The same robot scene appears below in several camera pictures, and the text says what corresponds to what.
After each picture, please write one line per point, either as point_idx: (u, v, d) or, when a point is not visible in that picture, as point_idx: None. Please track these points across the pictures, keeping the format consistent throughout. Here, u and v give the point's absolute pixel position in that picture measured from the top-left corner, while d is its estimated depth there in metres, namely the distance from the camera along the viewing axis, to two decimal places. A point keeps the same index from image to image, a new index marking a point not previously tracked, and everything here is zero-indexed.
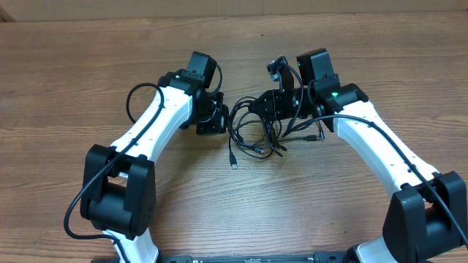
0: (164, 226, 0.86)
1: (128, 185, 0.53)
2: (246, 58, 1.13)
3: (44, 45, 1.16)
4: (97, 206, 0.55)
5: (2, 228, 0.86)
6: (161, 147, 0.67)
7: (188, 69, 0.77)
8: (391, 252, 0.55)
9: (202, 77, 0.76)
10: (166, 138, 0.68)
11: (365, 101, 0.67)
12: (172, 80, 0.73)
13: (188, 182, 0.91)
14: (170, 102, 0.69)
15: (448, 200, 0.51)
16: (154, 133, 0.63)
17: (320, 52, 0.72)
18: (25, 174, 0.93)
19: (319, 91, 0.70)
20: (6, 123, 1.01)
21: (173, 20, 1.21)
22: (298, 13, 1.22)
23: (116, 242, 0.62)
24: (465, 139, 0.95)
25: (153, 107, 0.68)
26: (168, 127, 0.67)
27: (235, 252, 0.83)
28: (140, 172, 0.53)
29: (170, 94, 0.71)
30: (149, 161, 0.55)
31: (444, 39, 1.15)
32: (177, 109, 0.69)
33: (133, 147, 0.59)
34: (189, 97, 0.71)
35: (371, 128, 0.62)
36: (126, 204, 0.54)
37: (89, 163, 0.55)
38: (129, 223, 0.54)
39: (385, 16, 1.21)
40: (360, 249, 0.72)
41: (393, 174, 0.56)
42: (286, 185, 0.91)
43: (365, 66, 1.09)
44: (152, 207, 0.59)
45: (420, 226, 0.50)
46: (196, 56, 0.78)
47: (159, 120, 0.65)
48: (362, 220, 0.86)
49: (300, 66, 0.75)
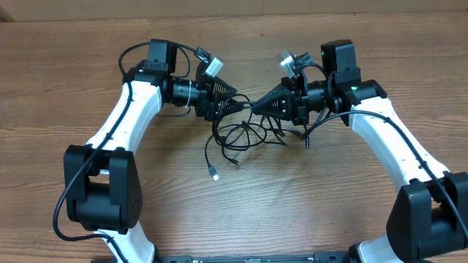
0: (164, 226, 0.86)
1: (110, 179, 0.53)
2: (245, 58, 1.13)
3: (44, 45, 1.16)
4: (83, 206, 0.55)
5: (2, 228, 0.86)
6: (137, 140, 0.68)
7: (150, 60, 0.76)
8: (391, 245, 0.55)
9: (164, 65, 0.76)
10: (140, 130, 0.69)
11: (384, 96, 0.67)
12: (135, 75, 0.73)
13: (187, 182, 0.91)
14: (138, 96, 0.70)
15: (457, 200, 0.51)
16: (129, 126, 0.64)
17: (346, 44, 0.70)
18: (25, 174, 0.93)
19: (340, 83, 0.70)
20: (6, 123, 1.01)
21: (173, 20, 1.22)
22: (298, 14, 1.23)
23: (110, 240, 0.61)
24: (465, 138, 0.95)
25: (122, 101, 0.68)
26: (141, 119, 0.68)
27: (235, 252, 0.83)
28: (121, 164, 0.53)
29: (137, 88, 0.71)
30: (126, 153, 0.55)
31: (444, 39, 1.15)
32: (146, 102, 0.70)
33: (109, 141, 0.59)
34: (156, 88, 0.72)
35: (386, 123, 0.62)
36: (112, 197, 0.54)
37: (67, 164, 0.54)
38: (120, 217, 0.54)
39: (384, 16, 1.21)
40: (361, 247, 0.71)
41: (403, 168, 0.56)
42: (286, 185, 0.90)
43: (365, 65, 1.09)
44: (139, 199, 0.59)
45: (424, 223, 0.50)
46: (154, 44, 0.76)
47: (129, 113, 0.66)
48: (363, 220, 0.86)
49: (324, 55, 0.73)
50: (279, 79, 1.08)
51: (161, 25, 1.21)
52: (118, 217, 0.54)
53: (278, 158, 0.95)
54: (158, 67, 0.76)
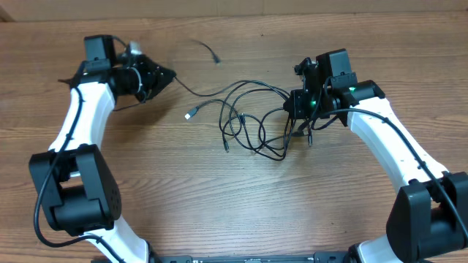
0: (165, 226, 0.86)
1: (81, 177, 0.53)
2: (245, 58, 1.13)
3: (44, 45, 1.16)
4: (61, 211, 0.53)
5: (2, 228, 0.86)
6: (99, 135, 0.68)
7: (89, 59, 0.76)
8: (391, 245, 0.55)
9: (105, 61, 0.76)
10: (100, 126, 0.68)
11: (382, 97, 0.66)
12: (81, 79, 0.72)
13: (187, 182, 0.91)
14: (89, 95, 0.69)
15: (456, 200, 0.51)
16: (86, 121, 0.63)
17: (339, 50, 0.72)
18: (26, 174, 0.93)
19: (336, 86, 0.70)
20: (6, 123, 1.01)
21: (173, 20, 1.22)
22: (298, 14, 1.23)
23: (99, 241, 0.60)
24: (465, 138, 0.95)
25: (73, 105, 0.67)
26: (98, 115, 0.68)
27: (235, 252, 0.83)
28: (88, 161, 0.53)
29: (85, 89, 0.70)
30: (91, 147, 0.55)
31: (444, 39, 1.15)
32: (99, 98, 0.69)
33: (70, 142, 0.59)
34: (104, 85, 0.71)
35: (385, 123, 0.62)
36: (89, 193, 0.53)
37: (34, 172, 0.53)
38: (102, 211, 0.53)
39: (385, 16, 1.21)
40: (360, 248, 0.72)
41: (402, 169, 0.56)
42: (286, 185, 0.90)
43: (365, 66, 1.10)
44: (115, 191, 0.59)
45: (424, 223, 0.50)
46: (89, 42, 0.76)
47: (83, 112, 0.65)
48: (362, 219, 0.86)
49: (319, 65, 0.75)
50: (279, 79, 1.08)
51: (161, 25, 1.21)
52: (100, 212, 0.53)
53: (280, 158, 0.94)
54: (100, 63, 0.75)
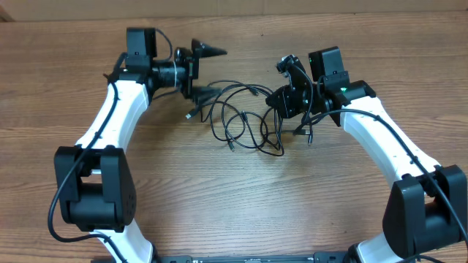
0: (164, 226, 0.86)
1: (102, 177, 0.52)
2: (245, 58, 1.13)
3: (44, 45, 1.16)
4: (76, 207, 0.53)
5: (2, 228, 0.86)
6: (127, 138, 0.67)
7: (129, 53, 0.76)
8: (389, 242, 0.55)
9: (145, 58, 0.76)
10: (130, 128, 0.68)
11: (374, 96, 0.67)
12: (120, 74, 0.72)
13: (187, 182, 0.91)
14: (124, 94, 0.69)
15: (448, 192, 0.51)
16: (117, 123, 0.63)
17: (331, 49, 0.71)
18: (25, 174, 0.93)
19: (329, 87, 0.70)
20: (6, 123, 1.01)
21: (173, 20, 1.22)
22: (298, 14, 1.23)
23: (107, 240, 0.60)
24: (465, 138, 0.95)
25: (108, 101, 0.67)
26: (130, 117, 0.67)
27: (235, 252, 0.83)
28: (112, 162, 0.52)
29: (122, 88, 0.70)
30: (117, 150, 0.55)
31: (444, 39, 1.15)
32: (132, 99, 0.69)
33: (98, 139, 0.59)
34: (142, 85, 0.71)
35: (376, 122, 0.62)
36: (106, 195, 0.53)
37: (58, 165, 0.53)
38: (114, 215, 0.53)
39: (384, 16, 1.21)
40: (360, 247, 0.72)
41: (395, 164, 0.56)
42: (286, 185, 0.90)
43: (365, 65, 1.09)
44: (132, 196, 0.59)
45: (418, 218, 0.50)
46: (133, 35, 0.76)
47: (116, 112, 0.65)
48: (362, 220, 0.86)
49: (311, 63, 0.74)
50: (279, 79, 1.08)
51: (161, 25, 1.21)
52: (112, 214, 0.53)
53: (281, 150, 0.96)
54: (139, 61, 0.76)
